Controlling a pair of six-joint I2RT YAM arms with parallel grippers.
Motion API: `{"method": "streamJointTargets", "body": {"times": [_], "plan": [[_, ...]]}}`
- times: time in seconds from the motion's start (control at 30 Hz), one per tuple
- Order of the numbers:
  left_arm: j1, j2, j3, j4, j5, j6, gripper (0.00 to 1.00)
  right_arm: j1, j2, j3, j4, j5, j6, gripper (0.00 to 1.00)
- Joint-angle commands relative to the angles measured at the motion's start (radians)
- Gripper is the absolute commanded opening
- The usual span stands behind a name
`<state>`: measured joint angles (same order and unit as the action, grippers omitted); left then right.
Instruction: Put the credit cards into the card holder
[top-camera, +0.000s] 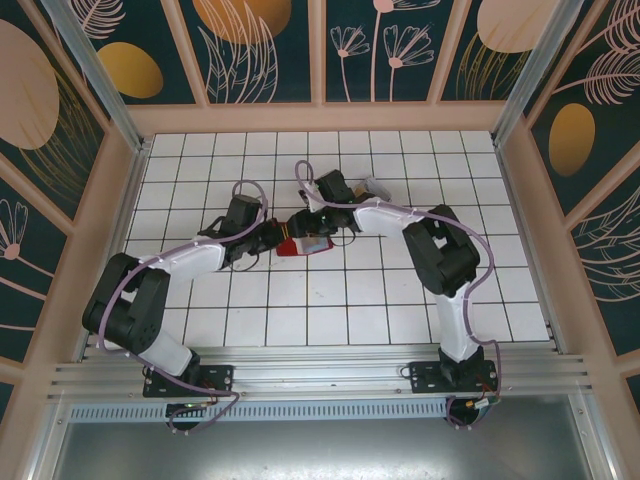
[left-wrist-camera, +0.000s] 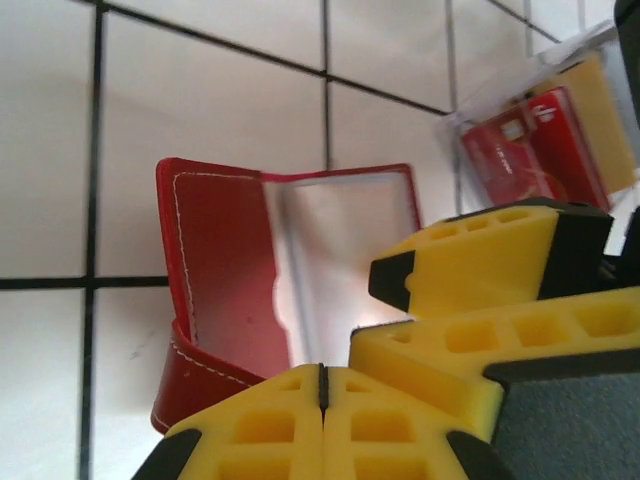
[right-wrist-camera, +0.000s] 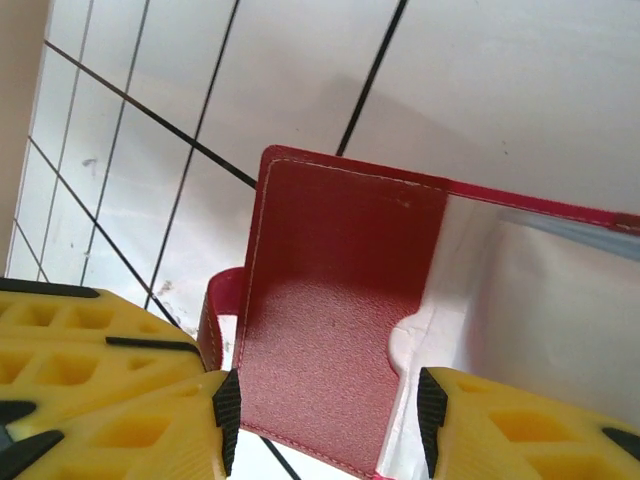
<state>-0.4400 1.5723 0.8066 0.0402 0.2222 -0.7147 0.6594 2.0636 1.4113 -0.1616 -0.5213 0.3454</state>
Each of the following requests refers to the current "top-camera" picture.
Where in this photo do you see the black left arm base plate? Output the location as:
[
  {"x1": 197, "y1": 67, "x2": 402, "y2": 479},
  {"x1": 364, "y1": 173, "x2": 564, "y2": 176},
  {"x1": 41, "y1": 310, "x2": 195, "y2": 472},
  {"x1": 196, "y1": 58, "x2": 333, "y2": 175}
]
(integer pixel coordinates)
[{"x1": 143, "y1": 364, "x2": 235, "y2": 399}]

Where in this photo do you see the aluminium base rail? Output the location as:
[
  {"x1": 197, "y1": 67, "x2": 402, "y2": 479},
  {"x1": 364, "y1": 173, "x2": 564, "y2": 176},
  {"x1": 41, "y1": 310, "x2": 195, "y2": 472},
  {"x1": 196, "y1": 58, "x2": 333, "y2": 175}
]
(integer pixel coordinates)
[{"x1": 47, "y1": 343, "x2": 594, "y2": 401}]

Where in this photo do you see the grey metal sheet panel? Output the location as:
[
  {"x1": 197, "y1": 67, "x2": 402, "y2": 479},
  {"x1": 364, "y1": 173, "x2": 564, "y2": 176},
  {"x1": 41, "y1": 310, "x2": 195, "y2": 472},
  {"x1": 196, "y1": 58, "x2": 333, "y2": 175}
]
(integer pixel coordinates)
[{"x1": 47, "y1": 394, "x2": 619, "y2": 480}]

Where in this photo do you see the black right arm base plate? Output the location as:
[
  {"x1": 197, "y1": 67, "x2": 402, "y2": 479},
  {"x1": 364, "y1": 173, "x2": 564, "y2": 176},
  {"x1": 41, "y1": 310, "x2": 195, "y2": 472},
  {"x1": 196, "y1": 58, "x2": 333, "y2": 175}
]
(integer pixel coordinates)
[{"x1": 408, "y1": 360, "x2": 500, "y2": 394}]

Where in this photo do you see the aluminium side rail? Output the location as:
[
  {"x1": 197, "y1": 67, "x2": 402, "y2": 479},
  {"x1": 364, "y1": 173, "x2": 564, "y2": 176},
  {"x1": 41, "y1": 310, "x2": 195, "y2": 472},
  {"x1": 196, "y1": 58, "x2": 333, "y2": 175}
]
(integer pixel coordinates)
[
  {"x1": 74, "y1": 144, "x2": 151, "y2": 362},
  {"x1": 492, "y1": 139, "x2": 569, "y2": 354}
]

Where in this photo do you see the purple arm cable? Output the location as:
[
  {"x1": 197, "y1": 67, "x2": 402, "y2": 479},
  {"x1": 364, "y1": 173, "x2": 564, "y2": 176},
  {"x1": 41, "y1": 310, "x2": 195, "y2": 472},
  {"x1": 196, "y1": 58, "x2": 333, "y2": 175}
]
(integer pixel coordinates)
[
  {"x1": 94, "y1": 178, "x2": 270, "y2": 435},
  {"x1": 293, "y1": 159, "x2": 505, "y2": 434}
]

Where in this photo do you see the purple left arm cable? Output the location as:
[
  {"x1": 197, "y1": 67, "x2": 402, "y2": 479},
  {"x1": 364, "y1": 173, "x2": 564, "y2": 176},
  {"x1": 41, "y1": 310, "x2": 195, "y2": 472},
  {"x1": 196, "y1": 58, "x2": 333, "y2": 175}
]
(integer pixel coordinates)
[{"x1": 94, "y1": 178, "x2": 270, "y2": 435}]

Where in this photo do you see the red card holder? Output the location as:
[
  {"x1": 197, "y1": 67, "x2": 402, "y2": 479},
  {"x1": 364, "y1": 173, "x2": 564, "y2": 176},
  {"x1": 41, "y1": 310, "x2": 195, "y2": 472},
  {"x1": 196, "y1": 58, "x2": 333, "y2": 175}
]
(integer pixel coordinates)
[{"x1": 276, "y1": 233, "x2": 335, "y2": 259}]

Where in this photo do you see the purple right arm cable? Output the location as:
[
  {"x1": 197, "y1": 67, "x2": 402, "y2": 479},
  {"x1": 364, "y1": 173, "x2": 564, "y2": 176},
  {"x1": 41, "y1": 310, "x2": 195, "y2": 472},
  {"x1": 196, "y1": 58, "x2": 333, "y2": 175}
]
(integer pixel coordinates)
[{"x1": 293, "y1": 159, "x2": 505, "y2": 434}]

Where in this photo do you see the perforated grey cable tray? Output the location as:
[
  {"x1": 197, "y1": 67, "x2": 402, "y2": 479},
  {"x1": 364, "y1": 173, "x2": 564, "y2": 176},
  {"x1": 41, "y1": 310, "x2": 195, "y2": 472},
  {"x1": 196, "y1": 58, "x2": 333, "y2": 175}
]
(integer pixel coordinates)
[{"x1": 67, "y1": 402, "x2": 451, "y2": 422}]

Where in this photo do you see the aluminium corner post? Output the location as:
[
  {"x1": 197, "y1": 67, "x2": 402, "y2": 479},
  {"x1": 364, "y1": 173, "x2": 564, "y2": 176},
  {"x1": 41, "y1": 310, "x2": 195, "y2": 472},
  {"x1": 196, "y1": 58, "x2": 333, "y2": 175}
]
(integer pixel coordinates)
[
  {"x1": 492, "y1": 0, "x2": 596, "y2": 147},
  {"x1": 40, "y1": 0, "x2": 151, "y2": 154}
]

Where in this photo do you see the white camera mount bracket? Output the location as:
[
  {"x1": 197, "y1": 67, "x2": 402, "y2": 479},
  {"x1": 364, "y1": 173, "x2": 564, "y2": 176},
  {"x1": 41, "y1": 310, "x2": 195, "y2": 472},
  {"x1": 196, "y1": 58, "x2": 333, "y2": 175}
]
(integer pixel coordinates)
[{"x1": 303, "y1": 182, "x2": 326, "y2": 212}]

